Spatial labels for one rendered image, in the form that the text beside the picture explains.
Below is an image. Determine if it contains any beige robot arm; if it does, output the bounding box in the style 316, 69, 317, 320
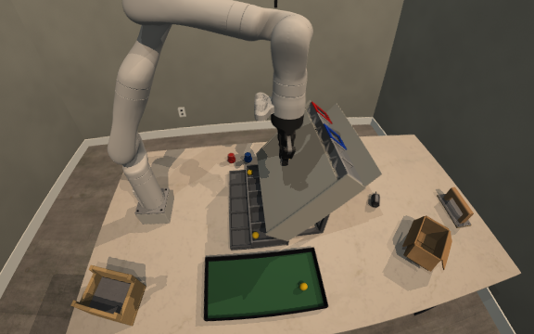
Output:
108, 0, 313, 210

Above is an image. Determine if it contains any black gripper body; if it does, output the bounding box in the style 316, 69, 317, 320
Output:
271, 114, 304, 145

